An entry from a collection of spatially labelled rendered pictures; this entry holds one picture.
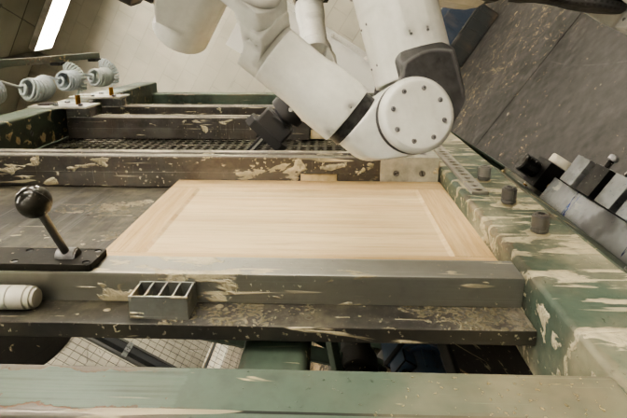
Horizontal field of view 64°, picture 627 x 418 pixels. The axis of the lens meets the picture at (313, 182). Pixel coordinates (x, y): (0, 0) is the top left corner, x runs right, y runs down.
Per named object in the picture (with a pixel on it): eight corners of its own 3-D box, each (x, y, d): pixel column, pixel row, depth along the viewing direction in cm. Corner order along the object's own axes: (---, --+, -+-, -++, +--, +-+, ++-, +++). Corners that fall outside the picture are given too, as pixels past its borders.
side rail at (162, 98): (379, 117, 242) (380, 94, 239) (154, 116, 246) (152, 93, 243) (377, 115, 250) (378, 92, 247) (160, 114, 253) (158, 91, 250)
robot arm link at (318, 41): (342, 94, 124) (335, 46, 127) (327, 81, 116) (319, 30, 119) (319, 102, 126) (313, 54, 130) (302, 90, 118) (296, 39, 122)
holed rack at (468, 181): (488, 194, 88) (489, 191, 88) (471, 194, 89) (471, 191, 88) (387, 92, 247) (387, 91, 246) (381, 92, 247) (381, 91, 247)
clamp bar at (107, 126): (404, 141, 156) (408, 62, 150) (32, 139, 160) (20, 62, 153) (399, 135, 166) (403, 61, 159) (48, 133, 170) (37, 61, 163)
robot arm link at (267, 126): (284, 149, 131) (315, 117, 128) (280, 159, 121) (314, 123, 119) (248, 116, 128) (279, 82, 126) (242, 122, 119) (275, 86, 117)
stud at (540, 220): (550, 236, 70) (553, 215, 69) (533, 236, 70) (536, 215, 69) (544, 229, 73) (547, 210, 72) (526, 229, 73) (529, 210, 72)
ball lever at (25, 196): (80, 273, 63) (36, 202, 54) (50, 272, 64) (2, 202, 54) (90, 248, 66) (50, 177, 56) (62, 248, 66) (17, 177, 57)
